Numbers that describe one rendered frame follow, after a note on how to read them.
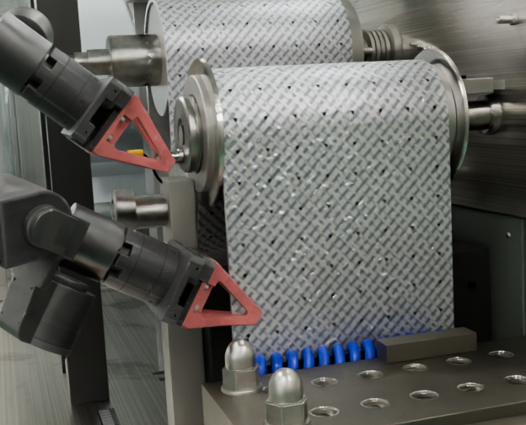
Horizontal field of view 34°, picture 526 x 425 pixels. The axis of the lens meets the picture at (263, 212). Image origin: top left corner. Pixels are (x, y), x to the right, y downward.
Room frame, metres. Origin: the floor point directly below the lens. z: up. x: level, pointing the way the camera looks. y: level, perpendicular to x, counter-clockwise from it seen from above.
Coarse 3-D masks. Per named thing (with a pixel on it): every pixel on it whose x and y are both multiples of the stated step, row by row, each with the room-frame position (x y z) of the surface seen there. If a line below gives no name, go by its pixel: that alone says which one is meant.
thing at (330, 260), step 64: (256, 192) 0.82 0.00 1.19; (320, 192) 0.84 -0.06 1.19; (384, 192) 0.85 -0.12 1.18; (448, 192) 0.87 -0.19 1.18; (256, 256) 0.82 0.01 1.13; (320, 256) 0.83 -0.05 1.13; (384, 256) 0.85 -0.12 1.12; (448, 256) 0.87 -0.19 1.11; (320, 320) 0.83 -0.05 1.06; (384, 320) 0.85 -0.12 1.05; (448, 320) 0.87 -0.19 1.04
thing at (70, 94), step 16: (64, 64) 0.80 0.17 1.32; (48, 80) 0.79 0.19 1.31; (64, 80) 0.80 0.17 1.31; (80, 80) 0.80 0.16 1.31; (96, 80) 0.82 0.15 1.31; (112, 80) 0.79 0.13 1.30; (32, 96) 0.80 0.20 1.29; (48, 96) 0.80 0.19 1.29; (64, 96) 0.80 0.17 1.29; (80, 96) 0.80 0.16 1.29; (96, 96) 0.80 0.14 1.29; (112, 96) 0.79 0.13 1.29; (48, 112) 0.81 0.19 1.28; (64, 112) 0.80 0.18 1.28; (80, 112) 0.80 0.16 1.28; (96, 112) 0.82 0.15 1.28; (64, 128) 0.86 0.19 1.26; (80, 128) 0.78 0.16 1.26
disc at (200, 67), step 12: (204, 60) 0.85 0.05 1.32; (192, 72) 0.89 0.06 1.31; (204, 72) 0.84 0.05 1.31; (216, 84) 0.81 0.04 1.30; (216, 96) 0.81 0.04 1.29; (216, 108) 0.80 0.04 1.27; (216, 120) 0.80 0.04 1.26; (216, 132) 0.81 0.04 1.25; (216, 144) 0.81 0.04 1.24; (216, 156) 0.81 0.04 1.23; (216, 168) 0.81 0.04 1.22; (216, 180) 0.82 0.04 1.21; (204, 192) 0.87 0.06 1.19; (216, 192) 0.82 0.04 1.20; (204, 204) 0.87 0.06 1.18
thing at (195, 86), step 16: (192, 80) 0.86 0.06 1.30; (208, 96) 0.82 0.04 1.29; (448, 96) 0.89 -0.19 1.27; (208, 112) 0.82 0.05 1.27; (448, 112) 0.88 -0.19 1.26; (208, 128) 0.81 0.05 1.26; (208, 144) 0.81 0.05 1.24; (208, 160) 0.82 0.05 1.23; (192, 176) 0.88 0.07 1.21; (208, 176) 0.83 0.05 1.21
